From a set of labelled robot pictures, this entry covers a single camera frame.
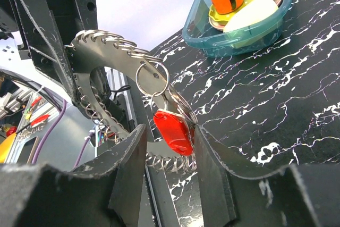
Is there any red key tag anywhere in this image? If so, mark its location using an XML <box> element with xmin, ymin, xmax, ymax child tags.
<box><xmin>153</xmin><ymin>108</ymin><xmax>194</xmax><ymax>156</ymax></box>

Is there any cream white mug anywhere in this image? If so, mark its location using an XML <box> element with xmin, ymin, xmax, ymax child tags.
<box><xmin>223</xmin><ymin>0</ymin><xmax>278</xmax><ymax>49</ymax></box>

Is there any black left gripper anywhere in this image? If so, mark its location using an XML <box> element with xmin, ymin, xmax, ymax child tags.
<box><xmin>1</xmin><ymin>0</ymin><xmax>97</xmax><ymax>102</ymax></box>

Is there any teal transparent plastic bin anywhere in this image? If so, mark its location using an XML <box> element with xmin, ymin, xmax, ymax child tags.
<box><xmin>182</xmin><ymin>0</ymin><xmax>292</xmax><ymax>57</ymax></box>

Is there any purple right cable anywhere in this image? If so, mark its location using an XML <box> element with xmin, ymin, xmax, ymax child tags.
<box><xmin>31</xmin><ymin>99</ymin><xmax>96</xmax><ymax>169</ymax></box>

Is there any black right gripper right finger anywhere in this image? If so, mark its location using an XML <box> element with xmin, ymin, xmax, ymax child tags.
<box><xmin>194</xmin><ymin>126</ymin><xmax>339</xmax><ymax>226</ymax></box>

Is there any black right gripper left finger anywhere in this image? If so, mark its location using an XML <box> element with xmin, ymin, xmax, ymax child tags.
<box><xmin>1</xmin><ymin>124</ymin><xmax>147</xmax><ymax>226</ymax></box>

